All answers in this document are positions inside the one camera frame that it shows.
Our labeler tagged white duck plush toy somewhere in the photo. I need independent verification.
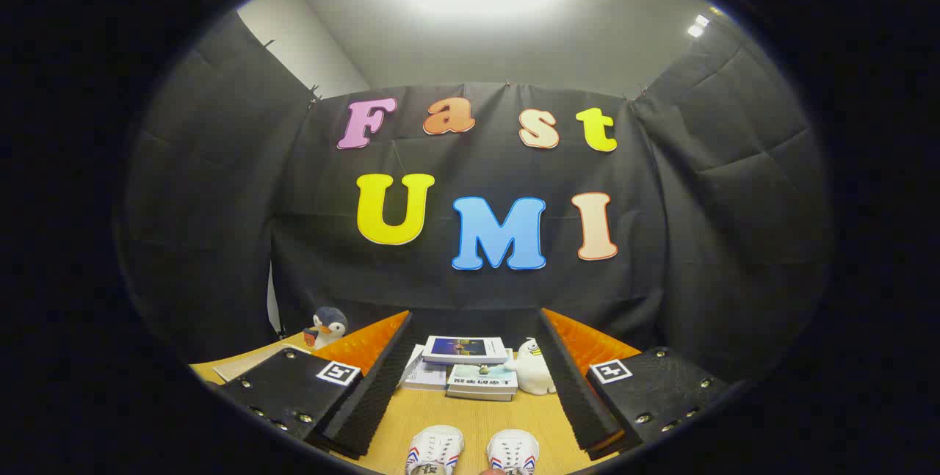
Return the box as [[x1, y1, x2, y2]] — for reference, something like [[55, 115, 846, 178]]
[[514, 338, 557, 396]]

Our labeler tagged white striped canvas shoe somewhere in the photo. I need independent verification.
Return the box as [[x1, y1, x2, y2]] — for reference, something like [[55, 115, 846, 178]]
[[405, 425, 465, 475], [486, 429, 541, 475]]

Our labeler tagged white book with portrait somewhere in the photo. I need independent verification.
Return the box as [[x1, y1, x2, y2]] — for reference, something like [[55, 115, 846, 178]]
[[400, 344, 428, 388]]

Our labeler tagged beige fabric storage box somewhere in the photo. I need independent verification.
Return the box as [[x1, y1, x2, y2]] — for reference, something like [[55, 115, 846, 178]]
[[212, 344, 314, 382]]

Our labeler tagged book with dark blue picture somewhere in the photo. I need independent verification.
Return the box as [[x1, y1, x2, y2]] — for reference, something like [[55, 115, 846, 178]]
[[422, 336, 509, 366]]

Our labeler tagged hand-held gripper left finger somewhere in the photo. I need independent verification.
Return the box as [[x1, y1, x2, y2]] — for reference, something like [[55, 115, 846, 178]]
[[213, 311, 413, 460]]

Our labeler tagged book with pale blue cover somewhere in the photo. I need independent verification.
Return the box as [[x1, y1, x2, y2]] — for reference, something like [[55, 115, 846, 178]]
[[446, 363, 519, 402]]

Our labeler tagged grey penguin plush toy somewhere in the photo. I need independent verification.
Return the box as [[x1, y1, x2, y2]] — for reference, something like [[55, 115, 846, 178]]
[[303, 306, 350, 349]]

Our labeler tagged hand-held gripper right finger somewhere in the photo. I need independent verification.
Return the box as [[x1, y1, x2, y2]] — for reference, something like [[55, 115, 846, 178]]
[[540, 308, 731, 461]]

